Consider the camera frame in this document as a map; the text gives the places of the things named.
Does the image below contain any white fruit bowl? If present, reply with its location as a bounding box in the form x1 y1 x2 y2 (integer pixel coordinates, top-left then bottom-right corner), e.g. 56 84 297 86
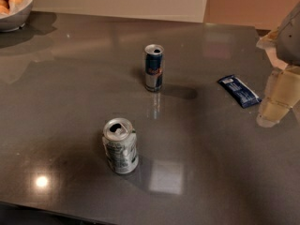
0 0 34 32

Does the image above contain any blue silver Red Bull can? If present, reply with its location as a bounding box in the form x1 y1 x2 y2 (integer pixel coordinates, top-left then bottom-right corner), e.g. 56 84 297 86
144 44 164 92

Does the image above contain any orange fruit in middle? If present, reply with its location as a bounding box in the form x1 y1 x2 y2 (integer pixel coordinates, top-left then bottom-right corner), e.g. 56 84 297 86
8 0 23 8

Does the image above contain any silver green 7up can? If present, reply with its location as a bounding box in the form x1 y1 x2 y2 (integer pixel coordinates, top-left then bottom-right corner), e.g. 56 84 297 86
102 118 139 174

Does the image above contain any dark blue snack wrapper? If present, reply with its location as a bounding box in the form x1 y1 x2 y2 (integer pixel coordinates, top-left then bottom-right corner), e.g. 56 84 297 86
217 75 262 109

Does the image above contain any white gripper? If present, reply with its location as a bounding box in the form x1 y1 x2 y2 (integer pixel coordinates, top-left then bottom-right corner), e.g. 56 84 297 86
256 2 300 128

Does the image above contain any orange fruit at left edge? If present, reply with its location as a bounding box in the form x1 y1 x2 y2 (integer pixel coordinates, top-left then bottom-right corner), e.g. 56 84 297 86
0 0 9 14

